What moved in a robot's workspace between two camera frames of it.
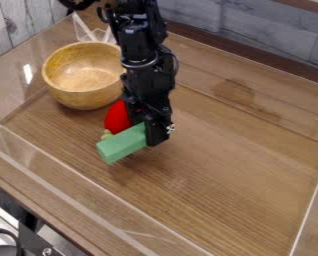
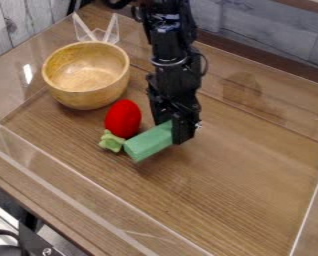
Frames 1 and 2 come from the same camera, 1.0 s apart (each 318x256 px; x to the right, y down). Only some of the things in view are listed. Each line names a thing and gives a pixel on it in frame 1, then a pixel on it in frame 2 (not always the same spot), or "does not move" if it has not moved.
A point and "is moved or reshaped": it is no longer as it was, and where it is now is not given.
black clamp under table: [31, 242] does not move
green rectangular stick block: [123, 143] is moved or reshaped
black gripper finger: [158, 130] to [183, 127]
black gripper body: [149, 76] to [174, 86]
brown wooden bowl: [82, 73] does not move
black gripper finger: [138, 112] to [163, 110]
